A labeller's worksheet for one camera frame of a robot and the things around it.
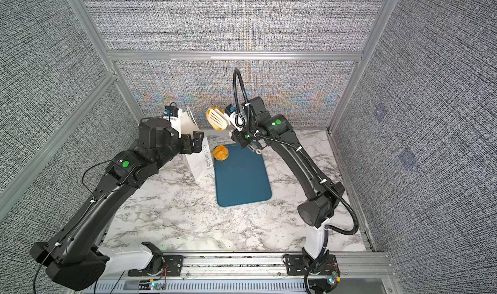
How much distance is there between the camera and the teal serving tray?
3.02ft

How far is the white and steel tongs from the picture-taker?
2.40 feet

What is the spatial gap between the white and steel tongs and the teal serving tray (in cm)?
32
